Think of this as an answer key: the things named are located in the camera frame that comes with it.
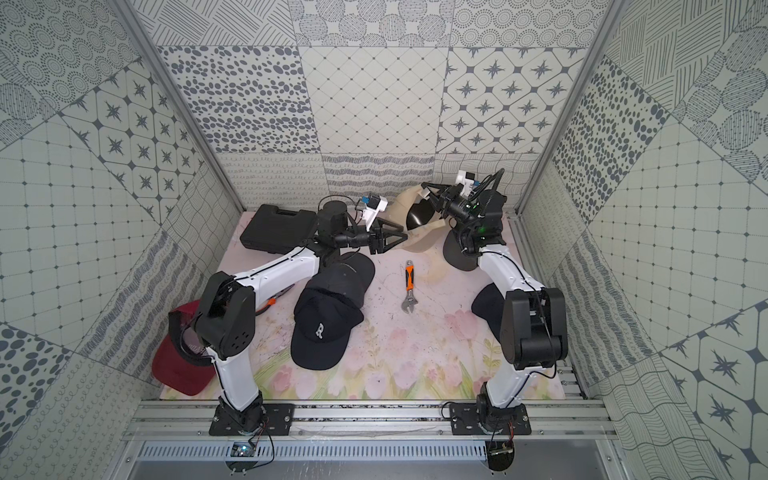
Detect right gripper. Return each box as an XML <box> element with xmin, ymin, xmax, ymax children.
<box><xmin>423</xmin><ymin>180</ymin><xmax>481</xmax><ymax>232</ymax></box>

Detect beige baseball cap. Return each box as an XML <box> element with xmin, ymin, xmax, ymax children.
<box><xmin>382</xmin><ymin>185</ymin><xmax>450</xmax><ymax>253</ymax></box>

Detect dark grey baseball cap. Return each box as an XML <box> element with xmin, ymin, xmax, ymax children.
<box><xmin>442</xmin><ymin>230</ymin><xmax>478</xmax><ymax>272</ymax></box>

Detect black cap with white logo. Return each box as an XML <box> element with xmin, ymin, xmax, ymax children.
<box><xmin>290</xmin><ymin>288</ymin><xmax>364</xmax><ymax>371</ymax></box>

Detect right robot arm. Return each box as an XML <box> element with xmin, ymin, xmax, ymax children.
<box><xmin>422</xmin><ymin>182</ymin><xmax>568</xmax><ymax>434</ymax></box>

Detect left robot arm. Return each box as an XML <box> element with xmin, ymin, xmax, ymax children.
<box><xmin>192</xmin><ymin>196</ymin><xmax>408</xmax><ymax>436</ymax></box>

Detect black cap behind front cap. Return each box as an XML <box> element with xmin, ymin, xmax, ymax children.
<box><xmin>307</xmin><ymin>252</ymin><xmax>376</xmax><ymax>309</ymax></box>

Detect black cap at right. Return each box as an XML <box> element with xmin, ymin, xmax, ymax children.
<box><xmin>471</xmin><ymin>283</ymin><xmax>505</xmax><ymax>342</ymax></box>

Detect red baseball cap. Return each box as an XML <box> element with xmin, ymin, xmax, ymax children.
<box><xmin>151</xmin><ymin>300</ymin><xmax>216</xmax><ymax>396</ymax></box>

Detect black plastic tool case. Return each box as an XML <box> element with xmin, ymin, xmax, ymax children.
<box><xmin>240</xmin><ymin>204</ymin><xmax>317</xmax><ymax>255</ymax></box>

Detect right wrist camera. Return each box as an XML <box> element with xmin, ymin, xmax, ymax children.
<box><xmin>456</xmin><ymin>170</ymin><xmax>479</xmax><ymax>198</ymax></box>

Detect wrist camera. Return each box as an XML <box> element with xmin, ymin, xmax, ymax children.
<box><xmin>361</xmin><ymin>194</ymin><xmax>388</xmax><ymax>231</ymax></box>
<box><xmin>456</xmin><ymin>170</ymin><xmax>479</xmax><ymax>198</ymax></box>

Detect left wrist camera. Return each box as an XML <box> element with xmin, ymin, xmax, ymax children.
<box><xmin>361</xmin><ymin>194</ymin><xmax>388</xmax><ymax>231</ymax></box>

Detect orange handled adjustable wrench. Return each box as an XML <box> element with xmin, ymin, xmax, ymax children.
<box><xmin>401</xmin><ymin>260</ymin><xmax>418</xmax><ymax>314</ymax></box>

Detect orange handled pliers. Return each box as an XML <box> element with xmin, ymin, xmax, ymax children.
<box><xmin>255</xmin><ymin>285</ymin><xmax>294</xmax><ymax>317</ymax></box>

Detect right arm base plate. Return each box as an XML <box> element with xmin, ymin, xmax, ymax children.
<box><xmin>445</xmin><ymin>402</ymin><xmax>532</xmax><ymax>436</ymax></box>

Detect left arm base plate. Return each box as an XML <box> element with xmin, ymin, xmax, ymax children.
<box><xmin>208</xmin><ymin>399</ymin><xmax>295</xmax><ymax>437</ymax></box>

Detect aluminium front rail frame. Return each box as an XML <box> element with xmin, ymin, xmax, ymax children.
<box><xmin>106</xmin><ymin>399</ymin><xmax>630</xmax><ymax>479</ymax></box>

